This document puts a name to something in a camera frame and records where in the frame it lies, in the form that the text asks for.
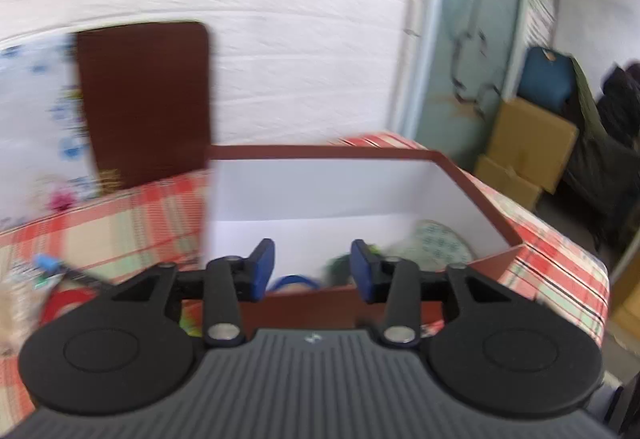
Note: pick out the dark green item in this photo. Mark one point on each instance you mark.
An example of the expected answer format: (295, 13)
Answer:
(340, 271)

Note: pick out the red tape roll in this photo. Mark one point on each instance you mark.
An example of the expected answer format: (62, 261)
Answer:
(60, 301)

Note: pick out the large tan cardboard box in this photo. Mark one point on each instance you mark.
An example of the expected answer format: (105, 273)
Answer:
(535, 144)

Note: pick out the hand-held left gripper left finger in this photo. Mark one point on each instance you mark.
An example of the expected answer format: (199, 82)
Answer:
(262, 269)

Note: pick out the floral plastic bag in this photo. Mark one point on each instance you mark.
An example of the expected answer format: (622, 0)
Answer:
(35, 119)

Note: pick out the red plaid tablecloth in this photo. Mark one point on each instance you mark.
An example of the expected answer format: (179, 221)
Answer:
(150, 219)

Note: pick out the blue capped marker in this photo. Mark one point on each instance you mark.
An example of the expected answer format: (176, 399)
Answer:
(47, 264)

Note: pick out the pale clear plastic item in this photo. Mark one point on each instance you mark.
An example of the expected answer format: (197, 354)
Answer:
(15, 309)

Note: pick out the brown cardboard box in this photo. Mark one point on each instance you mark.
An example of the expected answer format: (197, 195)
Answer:
(300, 310)

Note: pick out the yellow green item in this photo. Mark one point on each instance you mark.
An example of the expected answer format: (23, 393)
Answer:
(190, 323)

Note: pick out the cardboard box on floor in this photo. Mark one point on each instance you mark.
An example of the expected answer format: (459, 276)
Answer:
(627, 309)

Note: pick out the flat tan cardboard box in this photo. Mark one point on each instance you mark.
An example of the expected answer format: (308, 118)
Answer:
(505, 186)

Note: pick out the brown box lid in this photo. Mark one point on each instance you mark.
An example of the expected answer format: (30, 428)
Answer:
(145, 104)

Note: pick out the dark clothing pile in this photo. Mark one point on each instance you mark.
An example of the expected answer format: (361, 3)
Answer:
(610, 159)

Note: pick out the round green patterned item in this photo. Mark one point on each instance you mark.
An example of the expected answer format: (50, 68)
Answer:
(440, 244)

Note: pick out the glass door with cat drawing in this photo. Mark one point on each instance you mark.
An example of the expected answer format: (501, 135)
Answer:
(475, 19)

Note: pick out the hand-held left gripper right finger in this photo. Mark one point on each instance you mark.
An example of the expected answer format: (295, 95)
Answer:
(361, 269)

